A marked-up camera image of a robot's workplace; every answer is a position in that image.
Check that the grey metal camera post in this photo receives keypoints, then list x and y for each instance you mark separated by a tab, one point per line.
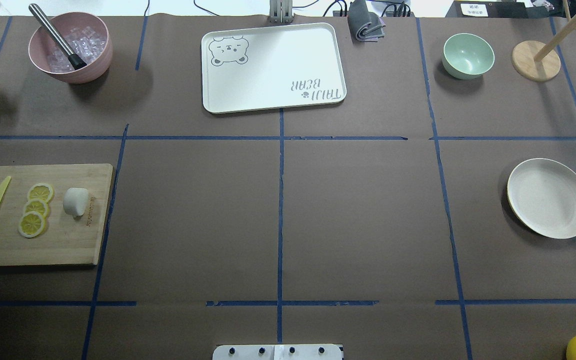
281	11

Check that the light green bowl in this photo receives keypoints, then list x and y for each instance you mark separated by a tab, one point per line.
467	56

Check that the wooden mug tree stand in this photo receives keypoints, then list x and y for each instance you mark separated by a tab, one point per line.
539	61

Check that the clear ice cubes pile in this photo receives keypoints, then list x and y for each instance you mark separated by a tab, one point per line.
87	42

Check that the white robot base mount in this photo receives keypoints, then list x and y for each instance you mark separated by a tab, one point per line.
308	351

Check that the white round plate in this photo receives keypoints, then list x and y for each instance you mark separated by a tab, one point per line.
542	194

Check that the lemon slice far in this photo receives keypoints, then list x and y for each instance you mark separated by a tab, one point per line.
43	191

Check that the steel muddler black tip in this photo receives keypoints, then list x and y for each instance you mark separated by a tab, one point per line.
75	60

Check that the lemon slice near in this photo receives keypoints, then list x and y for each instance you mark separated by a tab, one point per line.
32	224

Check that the white steamed bun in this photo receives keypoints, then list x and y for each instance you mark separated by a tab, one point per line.
74	202

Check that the white label black box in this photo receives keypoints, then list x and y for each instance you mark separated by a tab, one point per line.
504	9

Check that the pink bowl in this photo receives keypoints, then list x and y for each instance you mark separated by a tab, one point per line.
41	47

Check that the lemon slice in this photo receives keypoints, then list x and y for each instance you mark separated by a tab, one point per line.
32	224
43	191
37	205

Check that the lemon slice middle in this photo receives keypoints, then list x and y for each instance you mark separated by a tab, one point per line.
37	205

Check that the white bear print tray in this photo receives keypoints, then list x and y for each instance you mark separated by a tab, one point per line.
274	67

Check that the bamboo cutting board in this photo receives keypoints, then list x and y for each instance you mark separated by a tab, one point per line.
66	240

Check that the folded grey cloth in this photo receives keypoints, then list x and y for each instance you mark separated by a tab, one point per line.
364	25

